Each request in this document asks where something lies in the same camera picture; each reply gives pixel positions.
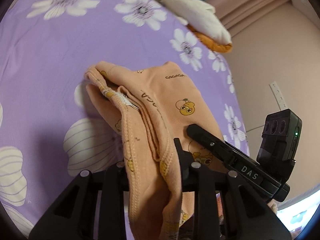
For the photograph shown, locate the peach cartoon print garment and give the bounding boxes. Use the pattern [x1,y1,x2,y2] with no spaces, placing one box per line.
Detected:
[85,61,225,239]

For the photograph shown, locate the white power strip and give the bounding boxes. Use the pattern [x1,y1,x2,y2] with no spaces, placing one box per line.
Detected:
[269,81,288,111]

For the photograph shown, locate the purple floral bed sheet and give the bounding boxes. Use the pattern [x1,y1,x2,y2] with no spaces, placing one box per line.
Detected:
[1,0,249,237]

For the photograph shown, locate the white goose plush toy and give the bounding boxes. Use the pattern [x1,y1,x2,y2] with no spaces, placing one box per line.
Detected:
[156,0,233,53]

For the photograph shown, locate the pink curtain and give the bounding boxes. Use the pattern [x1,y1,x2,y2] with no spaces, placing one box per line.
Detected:
[206,0,291,36]

